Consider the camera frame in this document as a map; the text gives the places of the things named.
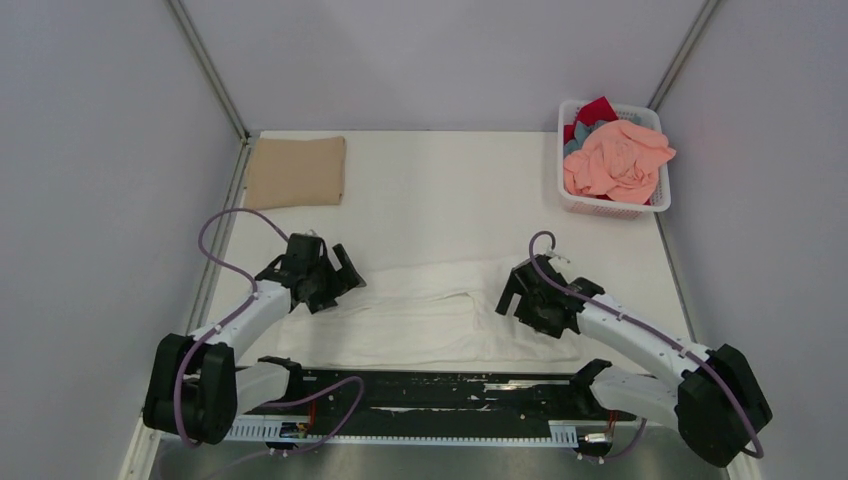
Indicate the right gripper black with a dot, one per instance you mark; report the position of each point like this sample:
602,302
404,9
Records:
541,325

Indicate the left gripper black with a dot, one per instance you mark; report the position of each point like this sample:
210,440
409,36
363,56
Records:
347,277

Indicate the white t shirt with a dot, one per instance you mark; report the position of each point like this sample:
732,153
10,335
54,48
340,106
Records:
418,315

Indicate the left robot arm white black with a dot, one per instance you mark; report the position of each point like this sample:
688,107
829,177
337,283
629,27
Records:
197,390

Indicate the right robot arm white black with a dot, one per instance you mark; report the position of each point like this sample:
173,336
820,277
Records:
710,397

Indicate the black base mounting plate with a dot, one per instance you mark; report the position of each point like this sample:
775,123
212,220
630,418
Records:
418,406

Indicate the white plastic laundry basket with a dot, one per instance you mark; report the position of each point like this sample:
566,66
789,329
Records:
660,200

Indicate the folded tan t shirt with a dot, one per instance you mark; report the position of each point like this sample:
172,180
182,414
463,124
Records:
290,173

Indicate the crumpled salmon pink t shirt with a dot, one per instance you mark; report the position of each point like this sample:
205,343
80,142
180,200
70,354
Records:
620,161

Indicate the grey blue t shirt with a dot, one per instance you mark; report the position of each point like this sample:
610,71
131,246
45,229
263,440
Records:
580,133

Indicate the red t shirt in basket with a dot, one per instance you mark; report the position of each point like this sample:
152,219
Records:
590,115

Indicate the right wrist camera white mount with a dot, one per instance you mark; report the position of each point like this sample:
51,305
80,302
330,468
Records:
559,259

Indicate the aluminium table edge rail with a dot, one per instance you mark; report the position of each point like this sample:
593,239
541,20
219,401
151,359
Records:
144,443

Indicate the left aluminium frame post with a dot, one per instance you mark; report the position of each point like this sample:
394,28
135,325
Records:
199,51

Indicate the aluminium frame post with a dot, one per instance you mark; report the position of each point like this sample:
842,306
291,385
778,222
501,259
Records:
691,39
199,51

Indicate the right aluminium frame post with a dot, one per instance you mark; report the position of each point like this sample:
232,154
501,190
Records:
691,39

